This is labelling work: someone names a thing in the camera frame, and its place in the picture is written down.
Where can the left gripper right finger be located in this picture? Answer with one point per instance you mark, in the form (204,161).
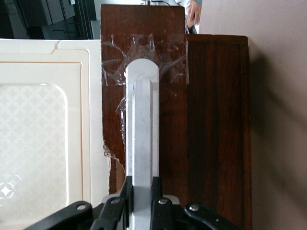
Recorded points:
(157,189)

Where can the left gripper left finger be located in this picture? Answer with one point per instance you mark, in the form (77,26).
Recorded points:
(126,191)

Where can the dark wooden drawer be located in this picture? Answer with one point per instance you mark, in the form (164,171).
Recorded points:
(172,119)

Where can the cream plastic drawer cabinet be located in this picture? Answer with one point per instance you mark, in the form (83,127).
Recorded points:
(96,107)

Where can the cream patterned plastic drawer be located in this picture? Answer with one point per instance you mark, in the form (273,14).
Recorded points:
(36,131)

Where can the dark wooden base board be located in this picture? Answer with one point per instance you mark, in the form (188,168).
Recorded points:
(216,131)

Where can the clear adhesive tape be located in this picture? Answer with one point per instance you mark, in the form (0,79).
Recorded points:
(112,72)

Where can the background person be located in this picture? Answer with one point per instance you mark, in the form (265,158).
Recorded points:
(194,12)

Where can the black background cabinet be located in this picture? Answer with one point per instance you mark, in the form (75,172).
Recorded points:
(36,14)

